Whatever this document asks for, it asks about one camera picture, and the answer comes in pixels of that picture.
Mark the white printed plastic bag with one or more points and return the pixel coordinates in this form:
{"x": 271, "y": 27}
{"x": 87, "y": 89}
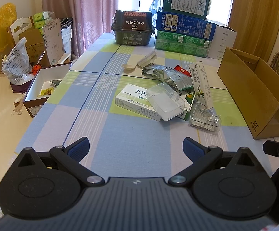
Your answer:
{"x": 16, "y": 62}

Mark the blue carton box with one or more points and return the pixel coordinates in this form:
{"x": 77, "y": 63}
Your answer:
{"x": 185, "y": 26}

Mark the clear blister pack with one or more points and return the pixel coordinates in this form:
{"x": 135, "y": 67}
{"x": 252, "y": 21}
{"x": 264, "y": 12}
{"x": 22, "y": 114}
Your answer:
{"x": 202, "y": 118}

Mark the pink curtain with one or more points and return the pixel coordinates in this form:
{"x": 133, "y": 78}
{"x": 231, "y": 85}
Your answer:
{"x": 81, "y": 9}

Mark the clear plastic case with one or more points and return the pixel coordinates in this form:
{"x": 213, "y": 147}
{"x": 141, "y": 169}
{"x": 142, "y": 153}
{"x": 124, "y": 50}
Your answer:
{"x": 165, "y": 101}

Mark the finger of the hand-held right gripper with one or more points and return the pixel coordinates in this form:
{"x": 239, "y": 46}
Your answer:
{"x": 274, "y": 148}

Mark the small brown cardboard box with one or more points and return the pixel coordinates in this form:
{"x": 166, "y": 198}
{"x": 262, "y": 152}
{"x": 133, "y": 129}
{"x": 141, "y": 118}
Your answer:
{"x": 33, "y": 45}

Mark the green tissue pack bundle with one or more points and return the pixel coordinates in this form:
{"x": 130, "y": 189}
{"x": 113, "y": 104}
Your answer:
{"x": 42, "y": 16}

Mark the checkered cloth desktop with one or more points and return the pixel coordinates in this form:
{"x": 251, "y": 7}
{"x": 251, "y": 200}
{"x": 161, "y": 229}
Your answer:
{"x": 101, "y": 130}

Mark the yellow plastic bag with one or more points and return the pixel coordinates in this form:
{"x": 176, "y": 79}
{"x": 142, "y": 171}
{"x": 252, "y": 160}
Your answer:
{"x": 0, "y": 26}

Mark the teal carton box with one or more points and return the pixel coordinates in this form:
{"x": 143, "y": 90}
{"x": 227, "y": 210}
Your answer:
{"x": 185, "y": 2}

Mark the white medicine box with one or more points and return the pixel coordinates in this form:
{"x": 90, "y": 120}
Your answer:
{"x": 132, "y": 98}

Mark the white plug adapter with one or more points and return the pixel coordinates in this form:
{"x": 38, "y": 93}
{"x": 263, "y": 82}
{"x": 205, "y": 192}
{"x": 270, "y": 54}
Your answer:
{"x": 147, "y": 59}

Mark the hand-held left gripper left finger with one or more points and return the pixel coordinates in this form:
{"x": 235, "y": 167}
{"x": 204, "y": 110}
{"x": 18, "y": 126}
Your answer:
{"x": 78, "y": 146}

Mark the long white tube box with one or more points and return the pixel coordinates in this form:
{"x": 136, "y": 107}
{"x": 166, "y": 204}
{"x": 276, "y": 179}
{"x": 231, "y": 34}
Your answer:
{"x": 202, "y": 84}

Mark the silver foil bag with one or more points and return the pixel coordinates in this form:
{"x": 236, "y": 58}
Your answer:
{"x": 163, "y": 73}

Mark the white carton box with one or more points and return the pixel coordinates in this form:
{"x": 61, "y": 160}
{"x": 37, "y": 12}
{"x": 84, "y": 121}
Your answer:
{"x": 222, "y": 41}

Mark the white shopping bag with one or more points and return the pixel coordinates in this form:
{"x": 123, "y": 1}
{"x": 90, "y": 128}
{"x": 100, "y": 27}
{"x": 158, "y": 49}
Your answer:
{"x": 66, "y": 36}

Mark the metal spoon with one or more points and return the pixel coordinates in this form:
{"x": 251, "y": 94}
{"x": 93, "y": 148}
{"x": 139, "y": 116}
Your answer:
{"x": 40, "y": 57}

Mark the purple box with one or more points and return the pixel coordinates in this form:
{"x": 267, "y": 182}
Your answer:
{"x": 19, "y": 87}

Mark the dark Honglu food box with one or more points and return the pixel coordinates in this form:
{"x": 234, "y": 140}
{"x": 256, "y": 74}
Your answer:
{"x": 132, "y": 28}

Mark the red candy packet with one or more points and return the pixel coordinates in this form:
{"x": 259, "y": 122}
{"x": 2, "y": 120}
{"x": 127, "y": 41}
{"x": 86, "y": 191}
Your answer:
{"x": 181, "y": 70}

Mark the green carton box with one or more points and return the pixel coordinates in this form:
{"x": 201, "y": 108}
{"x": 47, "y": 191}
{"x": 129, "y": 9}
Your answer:
{"x": 180, "y": 44}

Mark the beige plastic spoon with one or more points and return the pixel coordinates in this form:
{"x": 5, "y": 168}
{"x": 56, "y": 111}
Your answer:
{"x": 128, "y": 67}

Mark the yellow green sachet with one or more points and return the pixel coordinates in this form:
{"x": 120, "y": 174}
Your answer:
{"x": 46, "y": 92}

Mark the green medicine box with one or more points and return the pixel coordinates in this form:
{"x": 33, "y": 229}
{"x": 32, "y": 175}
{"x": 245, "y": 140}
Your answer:
{"x": 188, "y": 98}

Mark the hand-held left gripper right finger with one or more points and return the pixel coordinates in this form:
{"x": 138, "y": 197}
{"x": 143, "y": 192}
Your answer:
{"x": 192, "y": 146}

